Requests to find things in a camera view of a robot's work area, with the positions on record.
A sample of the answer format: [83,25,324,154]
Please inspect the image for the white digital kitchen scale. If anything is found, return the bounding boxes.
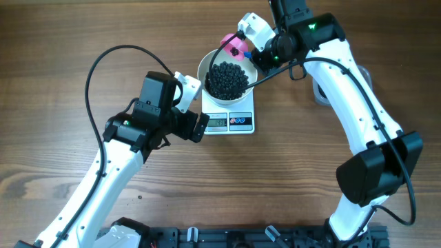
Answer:
[202,91,255,135]

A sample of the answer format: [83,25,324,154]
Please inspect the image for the pink scoop with blue handle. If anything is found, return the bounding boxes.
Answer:
[223,37,252,61]

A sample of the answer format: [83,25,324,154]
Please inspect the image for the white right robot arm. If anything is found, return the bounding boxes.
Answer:
[238,1,423,247]

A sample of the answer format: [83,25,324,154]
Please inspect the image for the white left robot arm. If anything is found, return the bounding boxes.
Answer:
[31,72,208,247]

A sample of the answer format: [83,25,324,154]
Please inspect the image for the white round bowl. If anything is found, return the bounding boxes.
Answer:
[197,50,258,105]

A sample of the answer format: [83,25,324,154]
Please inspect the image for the black beans in bowl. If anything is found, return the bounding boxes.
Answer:
[205,62,249,101]

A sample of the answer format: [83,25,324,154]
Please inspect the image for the clear plastic container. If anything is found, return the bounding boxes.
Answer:
[312,65,373,107]

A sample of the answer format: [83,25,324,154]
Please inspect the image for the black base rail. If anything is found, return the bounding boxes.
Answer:
[144,225,390,248]

